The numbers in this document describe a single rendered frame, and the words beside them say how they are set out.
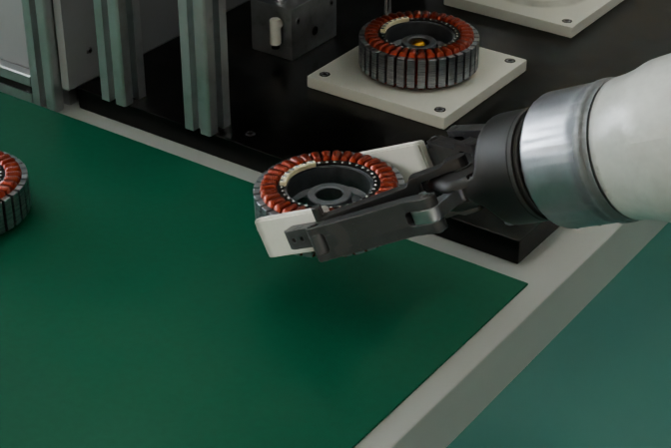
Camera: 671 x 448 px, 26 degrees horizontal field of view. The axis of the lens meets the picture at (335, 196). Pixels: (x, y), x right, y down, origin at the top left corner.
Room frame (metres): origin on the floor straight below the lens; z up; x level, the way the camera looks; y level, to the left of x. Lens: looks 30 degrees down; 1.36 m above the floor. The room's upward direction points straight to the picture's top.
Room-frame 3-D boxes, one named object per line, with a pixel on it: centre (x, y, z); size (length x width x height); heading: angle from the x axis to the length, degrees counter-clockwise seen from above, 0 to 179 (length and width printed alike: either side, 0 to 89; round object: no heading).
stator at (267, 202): (0.93, 0.00, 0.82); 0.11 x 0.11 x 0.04
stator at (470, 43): (1.24, -0.08, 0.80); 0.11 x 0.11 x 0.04
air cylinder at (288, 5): (1.33, 0.04, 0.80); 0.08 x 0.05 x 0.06; 145
